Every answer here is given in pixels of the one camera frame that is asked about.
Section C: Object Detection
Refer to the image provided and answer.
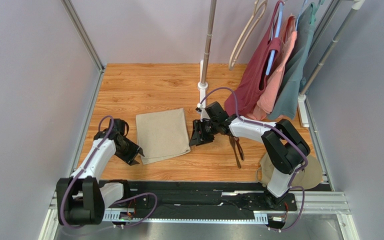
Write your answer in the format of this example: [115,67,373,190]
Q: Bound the pink shirt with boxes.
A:
[246,14,298,121]

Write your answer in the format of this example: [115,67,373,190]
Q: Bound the purple cable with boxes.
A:
[196,87,310,233]
[59,115,159,230]

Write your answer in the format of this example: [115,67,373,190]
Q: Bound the rack pole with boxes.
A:
[298,0,365,100]
[199,0,217,89]

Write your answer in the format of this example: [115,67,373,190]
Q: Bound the right rack pole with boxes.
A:
[298,0,365,100]

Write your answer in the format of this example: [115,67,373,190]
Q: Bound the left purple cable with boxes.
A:
[59,115,159,230]

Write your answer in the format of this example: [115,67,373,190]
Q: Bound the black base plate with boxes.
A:
[110,180,299,220]

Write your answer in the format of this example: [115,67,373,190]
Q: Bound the maroon tank top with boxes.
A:
[224,16,281,116]

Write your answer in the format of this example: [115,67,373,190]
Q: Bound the aluminium corner post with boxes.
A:
[61,0,105,73]
[297,0,340,77]

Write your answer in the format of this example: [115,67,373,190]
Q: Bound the beige baseball cap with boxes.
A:
[255,153,323,190]

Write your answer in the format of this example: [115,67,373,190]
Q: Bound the right aluminium corner post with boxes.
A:
[297,0,340,77]

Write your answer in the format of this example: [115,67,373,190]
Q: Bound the blue hanger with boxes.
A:
[265,0,285,76]

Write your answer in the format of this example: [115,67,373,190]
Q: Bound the beige wooden hanger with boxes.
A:
[228,0,268,71]

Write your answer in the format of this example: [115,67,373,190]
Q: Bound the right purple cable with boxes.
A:
[196,87,310,233]

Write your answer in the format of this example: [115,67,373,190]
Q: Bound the right white rack foot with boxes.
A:
[297,94,310,128]

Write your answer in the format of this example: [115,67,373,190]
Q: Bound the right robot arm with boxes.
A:
[189,101,310,205]

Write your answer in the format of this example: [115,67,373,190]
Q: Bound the beige cloth napkin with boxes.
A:
[135,108,191,165]

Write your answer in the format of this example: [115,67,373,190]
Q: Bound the aluminium frame rail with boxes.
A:
[39,190,359,240]

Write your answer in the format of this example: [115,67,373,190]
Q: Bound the teal shirt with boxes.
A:
[266,2,319,121]

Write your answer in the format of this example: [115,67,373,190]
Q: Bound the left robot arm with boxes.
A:
[56,115,144,228]

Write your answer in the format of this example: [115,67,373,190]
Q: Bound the left rack pole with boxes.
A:
[199,0,217,89]

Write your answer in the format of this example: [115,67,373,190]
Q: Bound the left aluminium corner post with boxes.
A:
[61,0,105,73]

